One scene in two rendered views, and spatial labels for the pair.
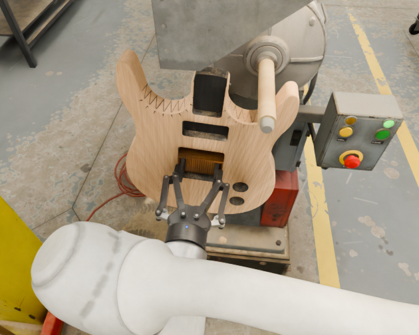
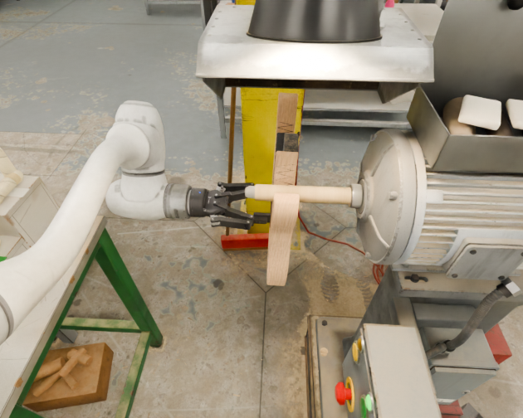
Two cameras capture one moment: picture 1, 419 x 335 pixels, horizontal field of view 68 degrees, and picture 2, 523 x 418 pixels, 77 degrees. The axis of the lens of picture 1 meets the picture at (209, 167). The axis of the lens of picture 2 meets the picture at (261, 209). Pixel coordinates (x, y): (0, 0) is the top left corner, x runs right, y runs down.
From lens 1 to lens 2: 0.69 m
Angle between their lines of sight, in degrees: 55
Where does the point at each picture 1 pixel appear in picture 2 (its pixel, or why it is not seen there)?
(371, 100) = (413, 380)
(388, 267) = not seen: outside the picture
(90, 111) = not seen: hidden behind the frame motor
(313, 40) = (385, 217)
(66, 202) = (349, 221)
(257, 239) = (332, 395)
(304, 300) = (83, 177)
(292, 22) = (383, 181)
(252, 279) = (100, 157)
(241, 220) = not seen: hidden behind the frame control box
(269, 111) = (261, 187)
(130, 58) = (285, 97)
